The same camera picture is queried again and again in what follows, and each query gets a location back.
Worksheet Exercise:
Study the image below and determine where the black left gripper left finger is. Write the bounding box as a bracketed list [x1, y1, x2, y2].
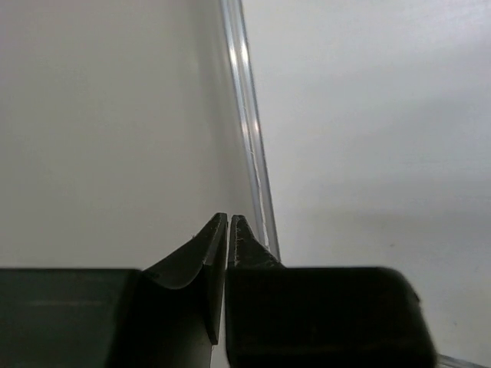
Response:
[1, 213, 228, 367]

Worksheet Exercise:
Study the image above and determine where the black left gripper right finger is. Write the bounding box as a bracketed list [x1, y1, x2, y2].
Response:
[225, 215, 437, 367]

